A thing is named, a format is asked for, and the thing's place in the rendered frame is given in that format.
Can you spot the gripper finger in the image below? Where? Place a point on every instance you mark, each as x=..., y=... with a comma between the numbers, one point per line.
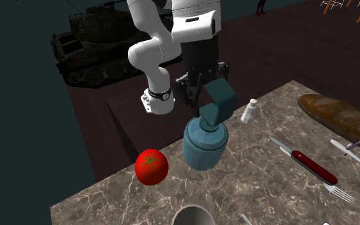
x=188, y=90
x=223, y=71

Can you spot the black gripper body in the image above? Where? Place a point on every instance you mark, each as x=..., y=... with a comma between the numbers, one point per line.
x=200, y=54

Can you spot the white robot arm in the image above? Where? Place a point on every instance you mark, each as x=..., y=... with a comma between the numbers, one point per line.
x=150, y=53

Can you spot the white salt shaker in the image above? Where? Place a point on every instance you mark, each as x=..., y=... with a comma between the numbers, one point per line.
x=249, y=112

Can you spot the teal spray bottle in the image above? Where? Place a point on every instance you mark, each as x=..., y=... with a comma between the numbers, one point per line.
x=204, y=143

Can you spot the dark red figure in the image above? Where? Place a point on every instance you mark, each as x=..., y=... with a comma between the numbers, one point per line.
x=260, y=7

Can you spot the red tomato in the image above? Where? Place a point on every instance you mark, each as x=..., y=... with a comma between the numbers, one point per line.
x=151, y=168

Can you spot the dark green tank model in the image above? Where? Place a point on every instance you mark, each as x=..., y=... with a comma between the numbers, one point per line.
x=95, y=46

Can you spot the brown bread loaf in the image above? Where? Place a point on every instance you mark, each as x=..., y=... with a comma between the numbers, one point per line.
x=338, y=117

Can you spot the red pocket knife with fork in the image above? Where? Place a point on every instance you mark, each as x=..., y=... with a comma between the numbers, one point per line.
x=313, y=166

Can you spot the thin white utensil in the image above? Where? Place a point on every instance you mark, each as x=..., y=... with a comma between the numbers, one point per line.
x=246, y=219

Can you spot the white pen with purple clip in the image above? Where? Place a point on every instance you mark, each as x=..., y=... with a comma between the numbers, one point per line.
x=354, y=155

